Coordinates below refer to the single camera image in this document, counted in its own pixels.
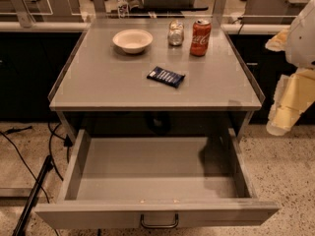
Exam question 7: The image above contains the black floor bar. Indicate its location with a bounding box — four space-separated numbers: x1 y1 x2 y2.
12 155 52 236

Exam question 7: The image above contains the blue rxbar blueberry wrapper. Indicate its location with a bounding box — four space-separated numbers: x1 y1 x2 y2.
147 66 185 89

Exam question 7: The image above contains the small plastic bottle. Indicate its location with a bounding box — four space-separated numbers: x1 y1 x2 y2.
117 0 129 18

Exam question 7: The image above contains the red coca-cola can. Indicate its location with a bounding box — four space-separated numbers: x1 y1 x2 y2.
190 19 212 56

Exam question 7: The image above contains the black drawer handle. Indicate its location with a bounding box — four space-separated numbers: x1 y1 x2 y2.
140 213 179 229

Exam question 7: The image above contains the black floor cable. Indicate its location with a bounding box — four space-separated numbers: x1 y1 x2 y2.
0 121 74 205

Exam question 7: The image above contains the white paper bowl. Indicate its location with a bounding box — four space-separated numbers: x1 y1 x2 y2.
112 29 153 54

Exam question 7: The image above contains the grey metal cabinet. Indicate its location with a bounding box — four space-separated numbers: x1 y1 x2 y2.
47 17 266 143

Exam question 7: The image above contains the clear glass jar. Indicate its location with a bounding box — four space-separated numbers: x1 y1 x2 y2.
167 20 184 46

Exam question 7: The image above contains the open grey top drawer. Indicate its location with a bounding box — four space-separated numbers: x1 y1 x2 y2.
35 131 279 229

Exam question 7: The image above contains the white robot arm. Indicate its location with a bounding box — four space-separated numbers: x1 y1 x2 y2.
265 0 315 136

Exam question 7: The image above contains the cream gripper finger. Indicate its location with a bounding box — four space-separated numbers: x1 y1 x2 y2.
265 29 289 52
266 68 315 136

